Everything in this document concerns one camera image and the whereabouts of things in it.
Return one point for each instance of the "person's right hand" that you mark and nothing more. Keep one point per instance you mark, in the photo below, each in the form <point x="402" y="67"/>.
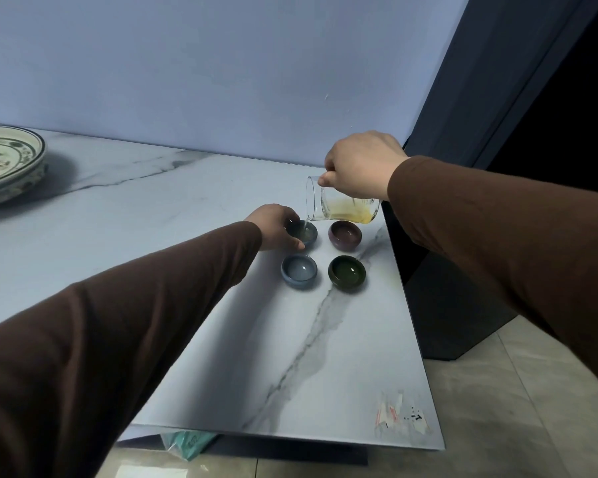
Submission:
<point x="364" y="164"/>

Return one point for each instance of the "person's left hand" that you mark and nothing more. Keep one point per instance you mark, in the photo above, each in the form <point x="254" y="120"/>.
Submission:
<point x="274" y="226"/>

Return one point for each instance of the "dark blue teacup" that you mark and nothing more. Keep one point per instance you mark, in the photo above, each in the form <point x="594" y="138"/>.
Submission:
<point x="309" y="236"/>

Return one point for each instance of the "glass pitcher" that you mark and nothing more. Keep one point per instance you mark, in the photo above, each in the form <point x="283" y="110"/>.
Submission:
<point x="346" y="209"/>

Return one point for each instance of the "light grey-blue teacup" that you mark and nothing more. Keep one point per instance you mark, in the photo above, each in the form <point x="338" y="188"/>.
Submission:
<point x="299" y="271"/>

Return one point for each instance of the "purple teacup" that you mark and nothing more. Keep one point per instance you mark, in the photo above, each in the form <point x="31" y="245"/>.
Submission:
<point x="345" y="236"/>

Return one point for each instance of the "dark green teacup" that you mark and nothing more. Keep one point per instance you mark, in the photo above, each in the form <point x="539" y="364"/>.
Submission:
<point x="347" y="273"/>

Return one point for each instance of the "person's right forearm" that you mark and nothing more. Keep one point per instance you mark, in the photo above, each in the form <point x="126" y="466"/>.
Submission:
<point x="503" y="243"/>

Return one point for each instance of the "person's left forearm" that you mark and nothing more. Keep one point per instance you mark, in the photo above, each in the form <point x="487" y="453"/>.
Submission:
<point x="104" y="343"/>

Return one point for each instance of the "dark cabinet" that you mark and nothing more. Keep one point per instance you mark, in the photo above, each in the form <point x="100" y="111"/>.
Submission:
<point x="453" y="303"/>

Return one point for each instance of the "torn white sticker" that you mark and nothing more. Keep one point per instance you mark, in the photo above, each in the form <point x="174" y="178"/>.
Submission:
<point x="398" y="415"/>

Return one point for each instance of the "teal packet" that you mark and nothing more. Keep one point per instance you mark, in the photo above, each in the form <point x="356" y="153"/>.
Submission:
<point x="189" y="443"/>

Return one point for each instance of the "floral ceramic plate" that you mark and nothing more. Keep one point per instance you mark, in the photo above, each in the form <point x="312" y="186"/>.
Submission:
<point x="10" y="164"/>

